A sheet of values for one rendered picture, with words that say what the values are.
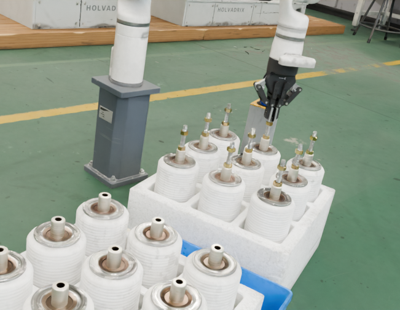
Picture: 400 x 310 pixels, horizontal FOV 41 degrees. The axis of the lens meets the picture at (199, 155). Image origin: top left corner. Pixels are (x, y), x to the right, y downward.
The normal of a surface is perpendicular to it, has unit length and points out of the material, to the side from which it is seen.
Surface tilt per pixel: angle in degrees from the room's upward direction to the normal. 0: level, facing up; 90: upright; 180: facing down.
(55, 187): 0
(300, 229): 0
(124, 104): 93
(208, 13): 90
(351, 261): 0
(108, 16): 90
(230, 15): 90
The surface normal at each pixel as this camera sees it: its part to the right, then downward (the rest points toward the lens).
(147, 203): -0.46, 0.29
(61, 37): 0.70, 0.39
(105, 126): -0.66, 0.18
